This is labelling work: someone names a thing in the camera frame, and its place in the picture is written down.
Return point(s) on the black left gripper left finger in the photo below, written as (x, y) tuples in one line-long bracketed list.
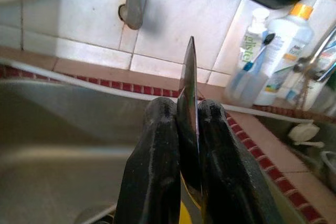
[(152, 161)]

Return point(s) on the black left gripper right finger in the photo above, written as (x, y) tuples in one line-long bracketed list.
[(225, 169)]

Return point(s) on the steel sink basin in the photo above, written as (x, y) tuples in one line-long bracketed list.
[(278, 129), (52, 142)]

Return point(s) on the clear plastic cup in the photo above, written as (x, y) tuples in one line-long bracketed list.
[(244, 93)]

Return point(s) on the white sink plug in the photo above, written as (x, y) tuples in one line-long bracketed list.
[(302, 132)]

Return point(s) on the round steel pot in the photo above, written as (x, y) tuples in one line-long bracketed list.
[(329, 163)]

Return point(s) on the white detergent bottle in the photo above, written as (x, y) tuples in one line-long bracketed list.
[(286, 51)]

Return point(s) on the chrome sink faucet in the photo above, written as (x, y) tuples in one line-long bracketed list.
[(304, 61)]

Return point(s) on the grey wall tap spout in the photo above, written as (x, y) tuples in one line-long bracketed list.
[(135, 11)]

